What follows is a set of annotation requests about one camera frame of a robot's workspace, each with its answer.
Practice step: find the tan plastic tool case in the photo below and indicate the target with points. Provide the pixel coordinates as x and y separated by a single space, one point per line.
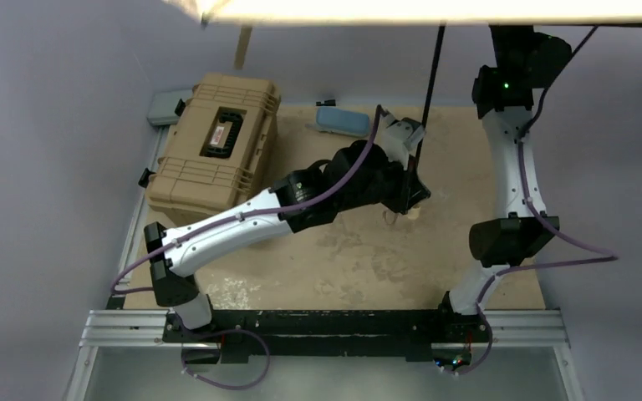
217 153

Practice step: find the grey metal corner box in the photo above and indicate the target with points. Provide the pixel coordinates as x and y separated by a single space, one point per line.
162 110

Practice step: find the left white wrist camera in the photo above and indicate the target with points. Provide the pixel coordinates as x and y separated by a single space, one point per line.
399 137

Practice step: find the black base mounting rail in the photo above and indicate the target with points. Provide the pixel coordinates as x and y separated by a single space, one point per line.
237 335

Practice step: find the beige umbrella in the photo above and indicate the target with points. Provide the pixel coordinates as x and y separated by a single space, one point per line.
361 51

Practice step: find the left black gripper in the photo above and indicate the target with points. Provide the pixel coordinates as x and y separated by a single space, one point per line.
411 195

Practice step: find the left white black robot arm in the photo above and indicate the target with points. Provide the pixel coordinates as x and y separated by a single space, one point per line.
359 175

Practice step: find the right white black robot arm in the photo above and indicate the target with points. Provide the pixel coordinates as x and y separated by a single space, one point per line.
526 60

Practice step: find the blue umbrella sleeve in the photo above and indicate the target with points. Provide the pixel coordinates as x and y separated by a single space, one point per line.
341 122

